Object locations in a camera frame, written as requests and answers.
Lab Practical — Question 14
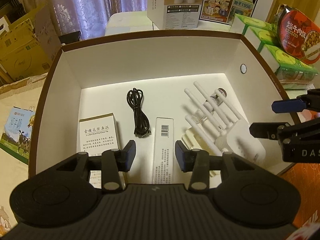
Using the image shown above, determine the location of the white deodorant product box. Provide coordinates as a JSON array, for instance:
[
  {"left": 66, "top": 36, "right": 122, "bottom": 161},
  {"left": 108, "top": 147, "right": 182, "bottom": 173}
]
[{"left": 79, "top": 112, "right": 126, "bottom": 189}]

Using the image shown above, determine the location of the small green milk box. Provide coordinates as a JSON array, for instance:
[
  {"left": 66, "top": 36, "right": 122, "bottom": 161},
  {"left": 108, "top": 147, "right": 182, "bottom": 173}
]
[{"left": 1, "top": 107, "right": 35, "bottom": 165}]

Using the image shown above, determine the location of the yellow cardboard carton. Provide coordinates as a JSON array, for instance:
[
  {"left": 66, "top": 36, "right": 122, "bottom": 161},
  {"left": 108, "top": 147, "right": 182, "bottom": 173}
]
[{"left": 1, "top": 5, "right": 61, "bottom": 81}]

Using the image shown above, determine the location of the black cable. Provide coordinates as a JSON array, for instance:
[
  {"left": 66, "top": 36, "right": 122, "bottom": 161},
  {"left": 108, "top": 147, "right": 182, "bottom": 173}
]
[{"left": 126, "top": 87, "right": 153, "bottom": 138}]

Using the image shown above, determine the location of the long narrow white box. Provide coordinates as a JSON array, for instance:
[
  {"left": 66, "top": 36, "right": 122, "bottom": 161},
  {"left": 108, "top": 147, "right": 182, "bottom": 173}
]
[{"left": 152, "top": 118, "right": 174, "bottom": 184}]

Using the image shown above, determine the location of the white four-antenna wifi router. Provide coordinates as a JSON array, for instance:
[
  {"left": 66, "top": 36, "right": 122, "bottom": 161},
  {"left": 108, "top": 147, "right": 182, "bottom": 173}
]
[{"left": 184, "top": 81, "right": 266, "bottom": 165}]

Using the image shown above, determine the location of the white plastic clip bracket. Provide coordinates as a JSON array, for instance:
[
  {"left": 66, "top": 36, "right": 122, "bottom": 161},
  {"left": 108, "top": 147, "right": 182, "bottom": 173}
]
[{"left": 181, "top": 127, "right": 223, "bottom": 178}]

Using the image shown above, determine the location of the green drink carton pack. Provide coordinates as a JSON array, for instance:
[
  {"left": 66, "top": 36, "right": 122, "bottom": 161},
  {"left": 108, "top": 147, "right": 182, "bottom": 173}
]
[{"left": 229, "top": 14, "right": 318, "bottom": 90}]

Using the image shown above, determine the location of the white beige product box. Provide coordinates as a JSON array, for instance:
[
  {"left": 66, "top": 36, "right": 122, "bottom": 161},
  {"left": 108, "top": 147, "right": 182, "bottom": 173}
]
[{"left": 147, "top": 0, "right": 203, "bottom": 30}]

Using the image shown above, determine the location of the brown open storage box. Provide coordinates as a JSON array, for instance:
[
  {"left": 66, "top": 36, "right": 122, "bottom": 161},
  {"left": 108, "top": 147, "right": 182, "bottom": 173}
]
[{"left": 29, "top": 30, "right": 300, "bottom": 176}]

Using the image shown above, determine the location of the red beef rice meal box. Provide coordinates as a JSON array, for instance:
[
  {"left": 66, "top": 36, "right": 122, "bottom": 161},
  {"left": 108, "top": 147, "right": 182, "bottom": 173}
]
[{"left": 273, "top": 4, "right": 319, "bottom": 64}]

